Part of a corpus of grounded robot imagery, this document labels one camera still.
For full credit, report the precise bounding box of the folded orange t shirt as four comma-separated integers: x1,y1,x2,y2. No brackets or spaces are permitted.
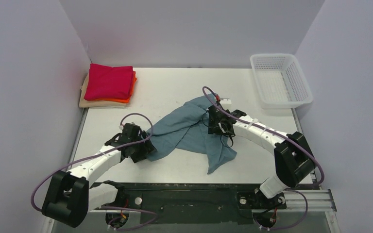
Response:
100,71,137,104

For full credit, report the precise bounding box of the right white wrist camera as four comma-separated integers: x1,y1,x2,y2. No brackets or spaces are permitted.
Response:
216,98,232,110

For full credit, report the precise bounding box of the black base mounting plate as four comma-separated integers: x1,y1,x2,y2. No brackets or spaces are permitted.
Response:
61,180,319,226

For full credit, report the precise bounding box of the white plastic basket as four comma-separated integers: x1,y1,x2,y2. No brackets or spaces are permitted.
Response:
250,53,313,109

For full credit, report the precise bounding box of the folded beige t shirt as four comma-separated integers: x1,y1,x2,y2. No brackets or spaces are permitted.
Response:
79,74,127,108

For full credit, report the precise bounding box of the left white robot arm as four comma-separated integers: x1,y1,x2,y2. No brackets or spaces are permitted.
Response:
41,123,156,228

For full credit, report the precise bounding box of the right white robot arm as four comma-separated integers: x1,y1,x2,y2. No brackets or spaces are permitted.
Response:
208,106,316,208

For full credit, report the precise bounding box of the folded magenta t shirt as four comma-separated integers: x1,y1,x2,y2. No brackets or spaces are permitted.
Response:
84,63,134,101

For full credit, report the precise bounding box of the blue-grey t shirt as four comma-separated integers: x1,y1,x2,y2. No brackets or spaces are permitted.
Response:
147,96,237,174

